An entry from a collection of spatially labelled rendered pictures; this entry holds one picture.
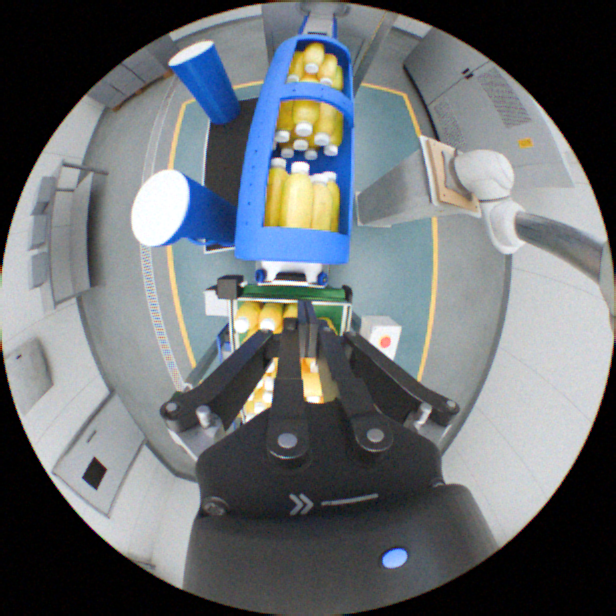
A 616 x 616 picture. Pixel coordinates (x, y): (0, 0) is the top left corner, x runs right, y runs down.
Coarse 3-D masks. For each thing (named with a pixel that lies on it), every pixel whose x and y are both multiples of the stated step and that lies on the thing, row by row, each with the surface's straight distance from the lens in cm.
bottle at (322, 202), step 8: (320, 184) 51; (320, 192) 48; (328, 192) 50; (320, 200) 48; (328, 200) 49; (320, 208) 47; (328, 208) 48; (312, 216) 47; (320, 216) 47; (328, 216) 48; (312, 224) 46; (320, 224) 47; (328, 224) 48
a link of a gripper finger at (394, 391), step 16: (352, 336) 14; (368, 352) 12; (352, 368) 14; (368, 368) 12; (384, 368) 11; (400, 368) 11; (368, 384) 12; (384, 384) 11; (400, 384) 10; (416, 384) 10; (384, 400) 11; (400, 400) 10; (416, 400) 10; (432, 400) 10; (448, 400) 10; (400, 416) 11; (432, 416) 10; (448, 416) 10
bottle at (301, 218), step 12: (288, 180) 45; (300, 180) 44; (288, 192) 43; (300, 192) 43; (312, 192) 45; (288, 204) 42; (300, 204) 42; (312, 204) 45; (288, 216) 42; (300, 216) 42
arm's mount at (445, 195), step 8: (432, 144) 91; (440, 144) 95; (432, 152) 88; (440, 152) 92; (448, 152) 97; (432, 160) 87; (440, 160) 89; (440, 168) 87; (440, 176) 85; (440, 184) 84; (440, 192) 82; (448, 192) 86; (472, 192) 101; (440, 200) 81; (448, 200) 85; (456, 200) 89; (464, 200) 94; (472, 208) 98
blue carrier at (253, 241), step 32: (288, 64) 68; (288, 96) 54; (320, 96) 54; (352, 96) 74; (256, 128) 52; (352, 128) 63; (256, 160) 45; (288, 160) 71; (320, 160) 70; (352, 160) 57; (256, 192) 42; (352, 192) 53; (256, 224) 40; (256, 256) 39; (288, 256) 37; (320, 256) 38
